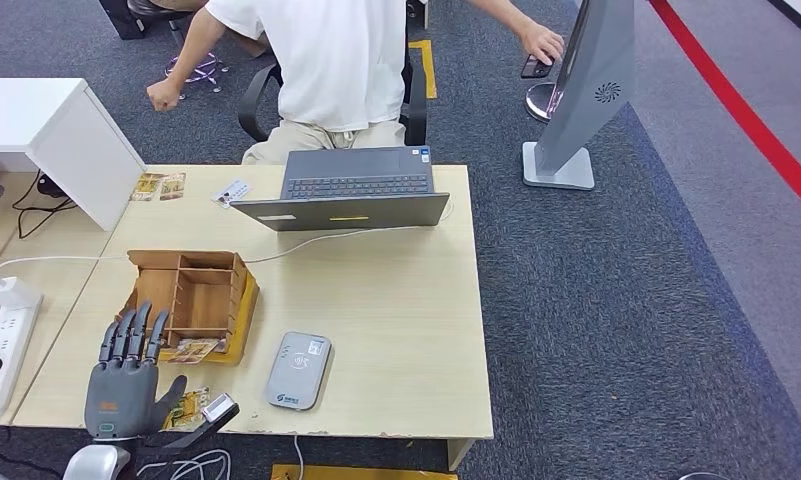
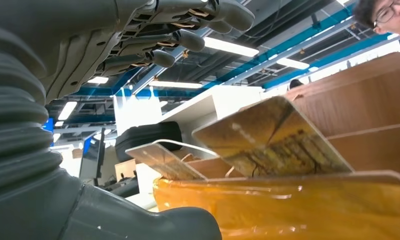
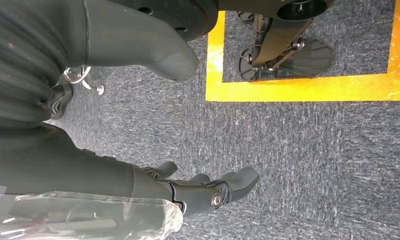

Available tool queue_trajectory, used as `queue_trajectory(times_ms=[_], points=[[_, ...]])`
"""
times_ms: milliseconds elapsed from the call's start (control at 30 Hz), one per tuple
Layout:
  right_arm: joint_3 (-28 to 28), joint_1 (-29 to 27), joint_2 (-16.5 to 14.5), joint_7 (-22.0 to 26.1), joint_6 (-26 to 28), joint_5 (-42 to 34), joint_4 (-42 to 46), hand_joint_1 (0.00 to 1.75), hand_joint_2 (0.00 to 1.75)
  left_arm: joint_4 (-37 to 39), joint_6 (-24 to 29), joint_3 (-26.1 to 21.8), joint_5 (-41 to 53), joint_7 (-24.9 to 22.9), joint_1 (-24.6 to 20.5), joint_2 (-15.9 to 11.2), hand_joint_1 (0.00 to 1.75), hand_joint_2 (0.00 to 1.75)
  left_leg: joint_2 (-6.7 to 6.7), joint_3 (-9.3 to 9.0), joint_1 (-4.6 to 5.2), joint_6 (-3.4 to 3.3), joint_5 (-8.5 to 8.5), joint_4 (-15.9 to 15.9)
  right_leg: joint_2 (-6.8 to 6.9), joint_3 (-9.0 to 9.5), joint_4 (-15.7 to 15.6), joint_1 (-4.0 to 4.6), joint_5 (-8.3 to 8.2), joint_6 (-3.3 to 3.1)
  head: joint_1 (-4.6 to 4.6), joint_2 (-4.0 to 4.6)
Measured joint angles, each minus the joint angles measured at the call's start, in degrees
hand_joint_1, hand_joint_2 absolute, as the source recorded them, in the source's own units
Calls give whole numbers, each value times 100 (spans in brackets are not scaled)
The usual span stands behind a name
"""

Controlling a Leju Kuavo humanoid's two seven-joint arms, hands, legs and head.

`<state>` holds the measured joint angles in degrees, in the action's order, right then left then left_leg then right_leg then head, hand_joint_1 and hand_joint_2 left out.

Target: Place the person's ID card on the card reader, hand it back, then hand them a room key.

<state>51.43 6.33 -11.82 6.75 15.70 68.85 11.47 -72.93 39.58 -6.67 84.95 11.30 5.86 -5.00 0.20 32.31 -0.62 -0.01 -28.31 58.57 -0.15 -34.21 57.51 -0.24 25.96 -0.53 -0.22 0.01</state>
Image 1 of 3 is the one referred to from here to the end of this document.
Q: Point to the person's left hand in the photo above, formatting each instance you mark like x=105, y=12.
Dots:
x=544, y=43

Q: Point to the person's right hand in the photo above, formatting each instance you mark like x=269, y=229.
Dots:
x=165, y=96

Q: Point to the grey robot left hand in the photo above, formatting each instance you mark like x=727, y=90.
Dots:
x=118, y=397

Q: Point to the dark smartphone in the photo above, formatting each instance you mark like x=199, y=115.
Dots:
x=532, y=68

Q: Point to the white ID card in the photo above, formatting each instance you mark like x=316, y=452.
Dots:
x=232, y=193

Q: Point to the person's right forearm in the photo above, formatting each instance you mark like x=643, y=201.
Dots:
x=194, y=50

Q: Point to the person's left forearm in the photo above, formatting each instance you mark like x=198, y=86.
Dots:
x=502, y=14

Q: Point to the person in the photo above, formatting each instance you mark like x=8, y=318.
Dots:
x=340, y=60
x=148, y=6

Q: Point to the wooden card organizer box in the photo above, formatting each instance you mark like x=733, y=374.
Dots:
x=204, y=301

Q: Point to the grey card reader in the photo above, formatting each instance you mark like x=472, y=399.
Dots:
x=298, y=371

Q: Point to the chrome chair base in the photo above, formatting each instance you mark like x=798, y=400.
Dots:
x=208, y=66

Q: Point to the grey kiosk stand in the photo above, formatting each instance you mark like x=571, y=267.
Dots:
x=585, y=99

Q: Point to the yellow floor tape strip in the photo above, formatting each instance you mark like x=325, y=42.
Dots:
x=425, y=69

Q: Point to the white power strip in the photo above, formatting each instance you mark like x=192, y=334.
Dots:
x=6, y=344

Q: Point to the white cabinet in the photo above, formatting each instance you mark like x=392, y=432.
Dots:
x=39, y=122

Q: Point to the black office chair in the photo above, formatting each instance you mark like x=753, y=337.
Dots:
x=414, y=112

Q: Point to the white charger plug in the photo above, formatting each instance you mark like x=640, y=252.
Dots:
x=12, y=293

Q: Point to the grey laptop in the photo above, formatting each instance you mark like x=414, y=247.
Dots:
x=347, y=213

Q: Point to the yellow floor tape square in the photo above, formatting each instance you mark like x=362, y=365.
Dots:
x=360, y=473

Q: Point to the chrome stanchion post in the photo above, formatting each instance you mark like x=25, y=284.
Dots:
x=539, y=100

